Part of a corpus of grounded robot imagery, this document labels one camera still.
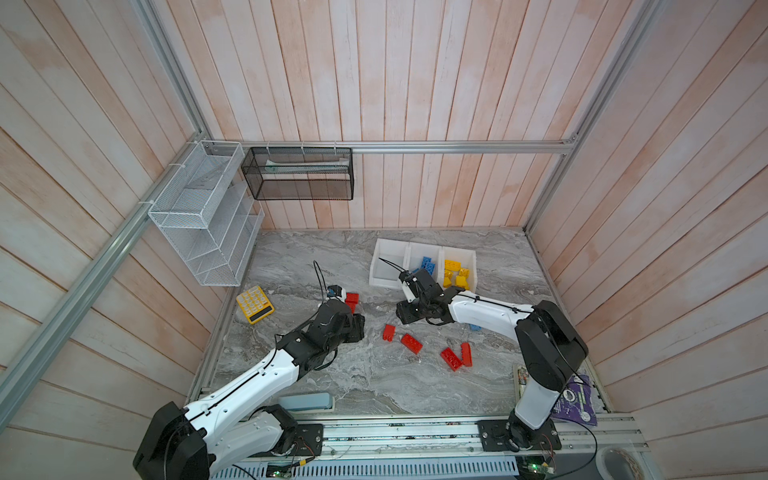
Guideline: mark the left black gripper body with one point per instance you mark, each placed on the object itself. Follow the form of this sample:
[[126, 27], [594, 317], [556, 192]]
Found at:
[[351, 332]]

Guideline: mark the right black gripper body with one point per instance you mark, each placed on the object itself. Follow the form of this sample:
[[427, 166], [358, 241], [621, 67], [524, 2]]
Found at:
[[413, 309]]

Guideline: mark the yellow long brick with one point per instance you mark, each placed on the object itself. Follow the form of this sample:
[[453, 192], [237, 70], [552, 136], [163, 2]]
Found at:
[[452, 266]]

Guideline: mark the small red brick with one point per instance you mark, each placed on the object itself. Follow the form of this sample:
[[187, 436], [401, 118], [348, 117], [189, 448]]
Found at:
[[388, 333]]

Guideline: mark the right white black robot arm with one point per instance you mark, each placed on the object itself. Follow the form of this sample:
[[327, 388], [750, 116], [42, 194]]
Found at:
[[551, 348]]

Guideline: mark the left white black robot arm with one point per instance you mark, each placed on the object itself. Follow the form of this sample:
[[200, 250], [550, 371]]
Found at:
[[219, 430]]

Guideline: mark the right white bin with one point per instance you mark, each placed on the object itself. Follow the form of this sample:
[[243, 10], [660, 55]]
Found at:
[[468, 260]]

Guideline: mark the white bin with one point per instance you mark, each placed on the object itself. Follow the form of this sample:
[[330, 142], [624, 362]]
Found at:
[[389, 258], [468, 260], [418, 252]]

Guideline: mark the middle white bin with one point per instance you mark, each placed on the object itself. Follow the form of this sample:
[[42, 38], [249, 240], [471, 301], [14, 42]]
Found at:
[[418, 252]]

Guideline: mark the light blue case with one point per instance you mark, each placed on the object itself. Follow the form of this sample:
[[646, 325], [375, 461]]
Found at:
[[319, 401]]

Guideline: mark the left white bin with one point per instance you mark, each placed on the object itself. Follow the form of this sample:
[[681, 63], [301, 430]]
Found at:
[[389, 258]]

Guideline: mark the yellow calculator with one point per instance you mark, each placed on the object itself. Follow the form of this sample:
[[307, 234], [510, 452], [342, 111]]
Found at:
[[254, 304]]

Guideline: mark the black mesh basket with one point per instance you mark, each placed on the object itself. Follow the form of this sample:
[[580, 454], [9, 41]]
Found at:
[[299, 173]]

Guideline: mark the purple book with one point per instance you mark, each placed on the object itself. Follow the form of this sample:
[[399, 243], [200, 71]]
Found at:
[[575, 403]]

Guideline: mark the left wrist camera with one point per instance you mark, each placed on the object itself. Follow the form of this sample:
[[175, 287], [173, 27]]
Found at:
[[336, 292]]

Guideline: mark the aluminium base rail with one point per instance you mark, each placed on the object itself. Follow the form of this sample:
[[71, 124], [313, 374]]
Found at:
[[420, 438]]

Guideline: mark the white wire mesh shelf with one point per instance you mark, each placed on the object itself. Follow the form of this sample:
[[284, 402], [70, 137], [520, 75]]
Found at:
[[206, 214]]

